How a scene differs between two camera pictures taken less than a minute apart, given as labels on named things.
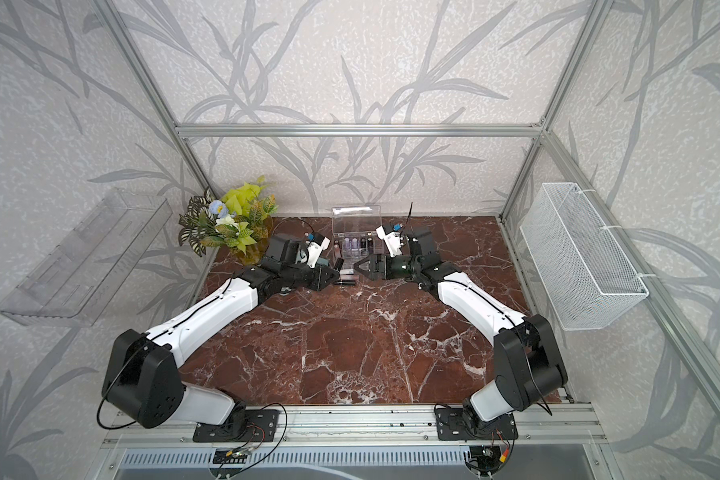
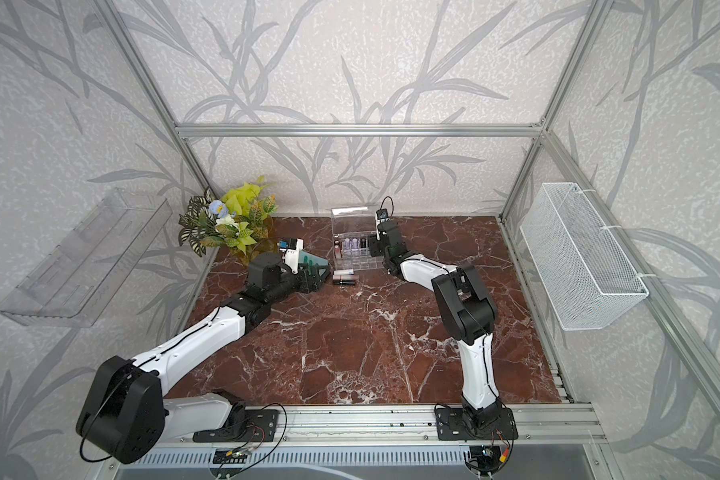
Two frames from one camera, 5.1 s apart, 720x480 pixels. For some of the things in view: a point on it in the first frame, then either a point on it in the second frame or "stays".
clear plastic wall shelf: [75, 281] stays
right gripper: [373, 262] to [373, 250]
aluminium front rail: [356, 427] stays
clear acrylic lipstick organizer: [357, 232] stays
